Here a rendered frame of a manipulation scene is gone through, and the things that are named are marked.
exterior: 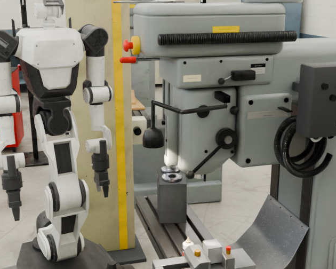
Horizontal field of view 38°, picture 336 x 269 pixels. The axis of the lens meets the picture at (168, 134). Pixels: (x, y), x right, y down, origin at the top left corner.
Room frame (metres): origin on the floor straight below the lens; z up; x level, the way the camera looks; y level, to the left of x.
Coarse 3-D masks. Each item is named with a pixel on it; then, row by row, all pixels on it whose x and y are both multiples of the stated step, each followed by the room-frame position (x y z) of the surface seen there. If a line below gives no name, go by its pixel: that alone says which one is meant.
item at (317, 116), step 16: (304, 64) 1.40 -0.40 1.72; (320, 64) 1.39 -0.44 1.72; (304, 80) 1.38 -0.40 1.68; (320, 80) 1.34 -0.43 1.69; (304, 96) 1.38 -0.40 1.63; (320, 96) 1.35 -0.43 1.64; (304, 112) 1.37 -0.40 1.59; (320, 112) 1.35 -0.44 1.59; (304, 128) 1.36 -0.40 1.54; (320, 128) 1.35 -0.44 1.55
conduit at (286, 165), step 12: (288, 120) 1.50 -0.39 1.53; (276, 132) 1.50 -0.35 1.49; (288, 132) 1.44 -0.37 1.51; (276, 144) 1.49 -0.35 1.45; (288, 144) 1.42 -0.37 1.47; (312, 144) 1.55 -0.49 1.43; (324, 144) 1.49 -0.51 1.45; (276, 156) 1.49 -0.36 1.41; (288, 156) 1.43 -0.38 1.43; (300, 156) 1.55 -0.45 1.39; (312, 156) 1.53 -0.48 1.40; (288, 168) 1.43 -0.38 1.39; (300, 168) 1.47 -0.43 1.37; (324, 168) 1.46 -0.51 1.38
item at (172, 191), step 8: (160, 168) 2.13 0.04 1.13; (176, 168) 2.10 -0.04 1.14; (160, 176) 2.03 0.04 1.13; (168, 176) 2.00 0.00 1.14; (176, 176) 1.99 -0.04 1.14; (184, 176) 2.03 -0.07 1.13; (160, 184) 1.93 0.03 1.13; (168, 184) 1.94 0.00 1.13; (176, 184) 1.94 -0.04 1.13; (184, 184) 1.94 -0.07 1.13; (160, 192) 1.93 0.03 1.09; (168, 192) 1.93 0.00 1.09; (176, 192) 1.94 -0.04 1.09; (184, 192) 1.94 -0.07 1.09; (160, 200) 1.93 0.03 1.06; (168, 200) 1.93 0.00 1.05; (176, 200) 1.94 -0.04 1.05; (184, 200) 1.94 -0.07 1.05; (160, 208) 1.93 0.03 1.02; (168, 208) 1.93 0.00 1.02; (176, 208) 1.94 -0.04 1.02; (184, 208) 1.94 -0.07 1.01; (160, 216) 1.93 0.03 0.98; (168, 216) 1.93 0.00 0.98; (176, 216) 1.94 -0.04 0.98; (184, 216) 1.94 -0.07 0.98
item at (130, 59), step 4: (120, 60) 1.66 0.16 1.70; (124, 60) 1.66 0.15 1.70; (128, 60) 1.66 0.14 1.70; (132, 60) 1.67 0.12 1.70; (136, 60) 1.68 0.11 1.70; (140, 60) 1.68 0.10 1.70; (144, 60) 1.69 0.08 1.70; (148, 60) 1.69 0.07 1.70; (152, 60) 1.69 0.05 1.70; (156, 60) 1.70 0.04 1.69
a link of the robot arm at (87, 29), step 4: (84, 28) 2.34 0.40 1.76; (88, 28) 2.31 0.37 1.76; (92, 28) 2.28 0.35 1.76; (84, 32) 2.32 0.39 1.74; (88, 32) 2.28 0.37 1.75; (104, 48) 2.31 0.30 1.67; (88, 52) 2.29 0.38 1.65; (92, 52) 2.27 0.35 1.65; (100, 52) 2.29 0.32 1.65; (104, 52) 2.31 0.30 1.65; (88, 56) 2.28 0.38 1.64; (92, 56) 2.28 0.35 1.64; (96, 56) 2.28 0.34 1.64; (100, 56) 2.29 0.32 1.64
